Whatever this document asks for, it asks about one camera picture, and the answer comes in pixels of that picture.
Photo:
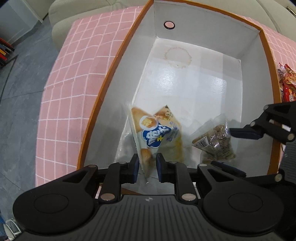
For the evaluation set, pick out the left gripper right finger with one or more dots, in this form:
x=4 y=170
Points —
x=177 y=174

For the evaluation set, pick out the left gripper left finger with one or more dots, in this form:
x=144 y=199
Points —
x=118 y=174

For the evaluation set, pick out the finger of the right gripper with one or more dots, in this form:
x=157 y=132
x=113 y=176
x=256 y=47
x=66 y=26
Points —
x=229 y=169
x=247 y=132

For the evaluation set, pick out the clear brown snack bag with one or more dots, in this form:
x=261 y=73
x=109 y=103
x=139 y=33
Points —
x=215 y=142

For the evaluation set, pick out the yellow white cracker bag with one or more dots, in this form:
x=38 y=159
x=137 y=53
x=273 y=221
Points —
x=156 y=133

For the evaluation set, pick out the red chips bag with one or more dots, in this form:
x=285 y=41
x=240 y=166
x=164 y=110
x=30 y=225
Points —
x=287 y=80

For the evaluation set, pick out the orange cardboard box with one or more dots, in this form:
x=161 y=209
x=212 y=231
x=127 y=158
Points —
x=199 y=61

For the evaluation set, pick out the beige sofa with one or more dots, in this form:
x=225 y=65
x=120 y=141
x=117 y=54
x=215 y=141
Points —
x=273 y=14

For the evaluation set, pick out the pink checkered tablecloth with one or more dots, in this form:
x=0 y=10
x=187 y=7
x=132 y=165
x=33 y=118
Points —
x=77 y=77

